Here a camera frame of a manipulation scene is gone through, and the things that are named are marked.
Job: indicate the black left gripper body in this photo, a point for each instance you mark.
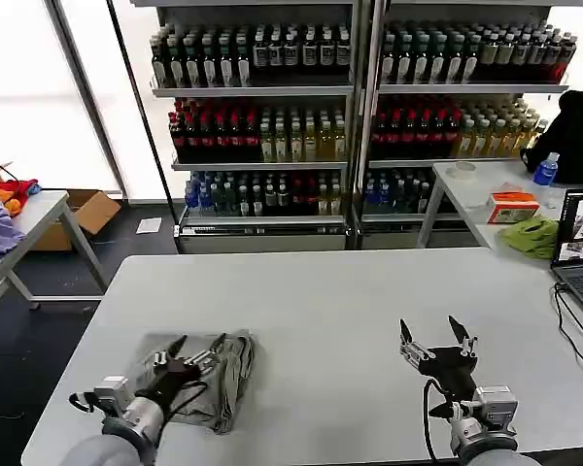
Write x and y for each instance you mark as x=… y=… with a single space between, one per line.
x=171 y=378

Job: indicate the green cloth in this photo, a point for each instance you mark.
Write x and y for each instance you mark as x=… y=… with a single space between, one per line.
x=532 y=238

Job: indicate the grey printed t-shirt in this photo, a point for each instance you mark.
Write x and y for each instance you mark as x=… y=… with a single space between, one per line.
x=223 y=388

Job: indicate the large open cardboard box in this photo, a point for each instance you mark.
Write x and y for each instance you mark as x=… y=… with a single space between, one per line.
x=90 y=206

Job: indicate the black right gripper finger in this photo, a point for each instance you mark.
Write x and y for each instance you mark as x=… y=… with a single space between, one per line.
x=410 y=344
x=464 y=337

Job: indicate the orange cloth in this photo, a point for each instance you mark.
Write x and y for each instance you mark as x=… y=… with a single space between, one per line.
x=10 y=203

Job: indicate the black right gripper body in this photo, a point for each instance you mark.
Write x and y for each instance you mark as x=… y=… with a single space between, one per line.
x=449 y=369

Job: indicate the narrow steel shelf with bottles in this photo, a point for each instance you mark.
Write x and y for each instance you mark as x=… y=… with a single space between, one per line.
x=257 y=121

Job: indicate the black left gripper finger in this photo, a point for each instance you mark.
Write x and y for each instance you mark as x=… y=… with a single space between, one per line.
x=167 y=353
x=206 y=353

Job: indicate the white side table with clothes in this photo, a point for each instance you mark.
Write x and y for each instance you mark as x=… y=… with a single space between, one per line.
x=39 y=213

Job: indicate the black bag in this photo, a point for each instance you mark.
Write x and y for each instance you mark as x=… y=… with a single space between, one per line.
x=573 y=136

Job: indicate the grey laptop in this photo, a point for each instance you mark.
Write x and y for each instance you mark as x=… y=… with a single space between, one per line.
x=580 y=242

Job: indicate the white paper sheet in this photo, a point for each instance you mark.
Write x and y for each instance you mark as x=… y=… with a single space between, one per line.
x=149 y=225

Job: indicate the wide steel shelf with bottles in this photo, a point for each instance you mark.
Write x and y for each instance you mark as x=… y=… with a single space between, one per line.
x=456 y=97

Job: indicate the orange tissue box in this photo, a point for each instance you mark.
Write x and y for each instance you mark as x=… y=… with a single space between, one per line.
x=512 y=208

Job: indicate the purple cloth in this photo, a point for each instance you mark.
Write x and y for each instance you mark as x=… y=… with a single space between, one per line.
x=0 y=228

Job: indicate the black leaning pole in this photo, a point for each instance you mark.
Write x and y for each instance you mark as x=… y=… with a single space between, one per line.
x=143 y=121

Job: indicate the red cloth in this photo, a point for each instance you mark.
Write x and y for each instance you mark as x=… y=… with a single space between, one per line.
x=20 y=186

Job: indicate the white side table with laptop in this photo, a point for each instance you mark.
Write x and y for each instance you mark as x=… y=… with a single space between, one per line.
x=471 y=194

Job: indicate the blue plastic bottle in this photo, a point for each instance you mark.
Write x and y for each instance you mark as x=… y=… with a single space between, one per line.
x=545 y=171

